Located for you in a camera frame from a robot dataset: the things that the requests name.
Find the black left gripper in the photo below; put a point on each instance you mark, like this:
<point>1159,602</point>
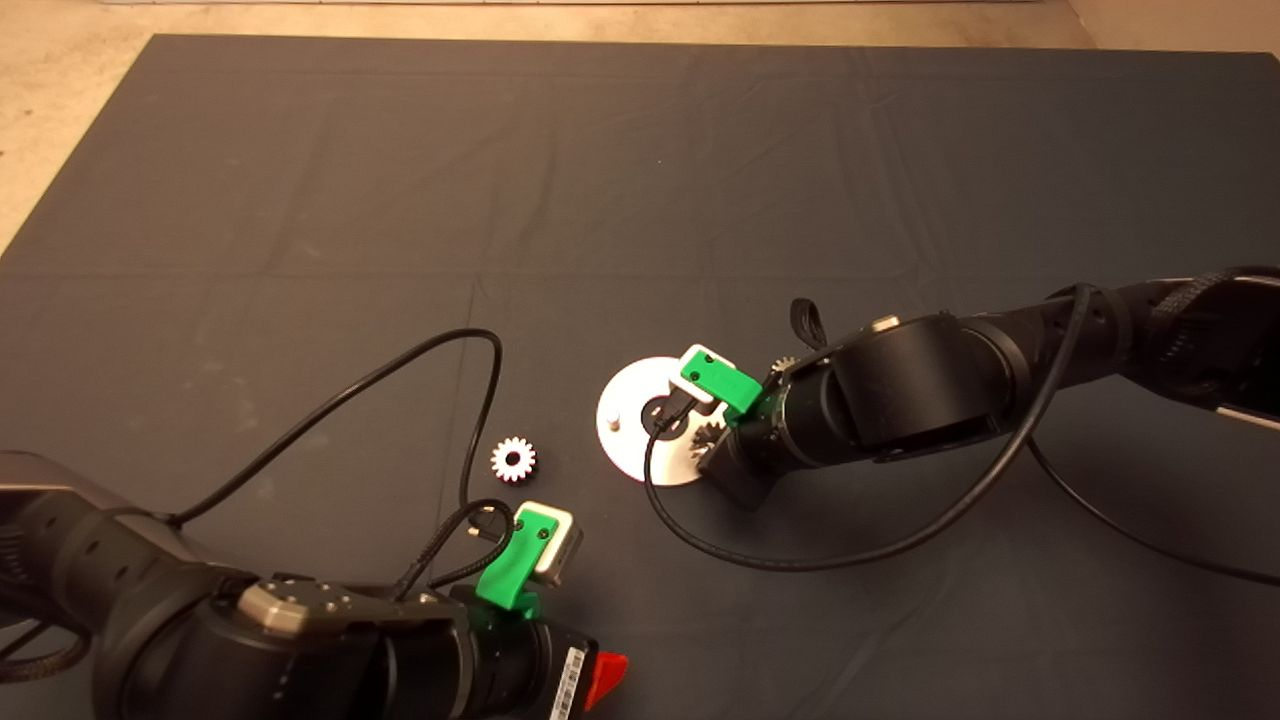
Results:
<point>510,670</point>

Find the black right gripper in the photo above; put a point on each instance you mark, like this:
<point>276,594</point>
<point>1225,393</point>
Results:
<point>760,460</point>

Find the steel planetary gear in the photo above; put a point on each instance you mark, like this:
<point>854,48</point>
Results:
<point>782,366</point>
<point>710,440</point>
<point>504,455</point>

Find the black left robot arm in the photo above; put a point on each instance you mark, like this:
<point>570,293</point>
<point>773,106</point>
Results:
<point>150,620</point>

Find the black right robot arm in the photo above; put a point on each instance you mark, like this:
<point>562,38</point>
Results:
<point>920,390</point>

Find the round metal carrier plate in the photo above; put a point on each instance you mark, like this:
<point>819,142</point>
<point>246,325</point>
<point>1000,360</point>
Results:
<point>625,450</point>

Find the dark grey table cloth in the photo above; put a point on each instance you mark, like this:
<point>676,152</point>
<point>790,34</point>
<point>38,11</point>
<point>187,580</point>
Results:
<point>640,200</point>

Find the green right camera mount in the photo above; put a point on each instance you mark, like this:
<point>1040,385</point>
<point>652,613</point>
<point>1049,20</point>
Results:
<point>725,385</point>

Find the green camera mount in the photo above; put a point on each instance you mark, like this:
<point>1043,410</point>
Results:
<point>725,385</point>
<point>505,575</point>

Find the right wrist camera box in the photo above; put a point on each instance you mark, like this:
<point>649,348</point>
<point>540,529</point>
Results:
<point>712,354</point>

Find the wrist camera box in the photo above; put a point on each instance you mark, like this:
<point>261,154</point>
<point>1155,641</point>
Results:
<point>712,354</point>
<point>560,550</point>

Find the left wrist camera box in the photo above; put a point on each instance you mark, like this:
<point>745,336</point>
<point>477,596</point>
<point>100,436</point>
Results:
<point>560,550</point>

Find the green left camera mount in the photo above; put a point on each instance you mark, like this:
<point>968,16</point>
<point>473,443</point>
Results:
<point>505,575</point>

